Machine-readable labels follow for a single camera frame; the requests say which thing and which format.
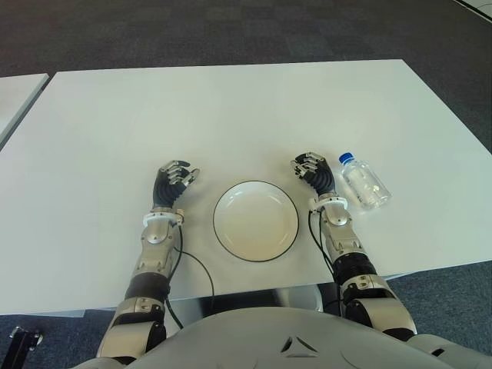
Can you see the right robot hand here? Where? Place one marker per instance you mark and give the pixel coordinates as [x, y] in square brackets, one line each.
[321, 177]

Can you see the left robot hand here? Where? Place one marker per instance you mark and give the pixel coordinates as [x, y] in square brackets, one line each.
[165, 188]

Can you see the clear water bottle blue cap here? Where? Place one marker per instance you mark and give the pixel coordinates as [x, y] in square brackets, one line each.
[365, 184]

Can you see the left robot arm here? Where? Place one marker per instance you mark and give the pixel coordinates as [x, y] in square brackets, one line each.
[153, 238]

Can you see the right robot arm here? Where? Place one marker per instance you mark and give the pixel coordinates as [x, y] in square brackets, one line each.
[338, 223]

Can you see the white plate black rim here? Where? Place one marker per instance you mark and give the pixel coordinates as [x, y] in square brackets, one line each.
[255, 223]

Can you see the dark table leg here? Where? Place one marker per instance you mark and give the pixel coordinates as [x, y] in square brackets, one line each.
[330, 300]

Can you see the grey robot torso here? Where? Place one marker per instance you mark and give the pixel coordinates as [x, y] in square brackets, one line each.
[269, 338]

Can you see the white side table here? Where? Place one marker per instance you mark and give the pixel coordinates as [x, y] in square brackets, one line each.
[15, 100]

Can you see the black stand with caster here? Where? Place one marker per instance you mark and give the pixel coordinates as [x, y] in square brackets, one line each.
[23, 342]

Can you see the white panel with black edge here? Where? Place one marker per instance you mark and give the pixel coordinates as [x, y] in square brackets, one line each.
[480, 4]

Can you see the white round pedestal base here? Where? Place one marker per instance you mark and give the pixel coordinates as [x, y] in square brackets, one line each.
[300, 298]

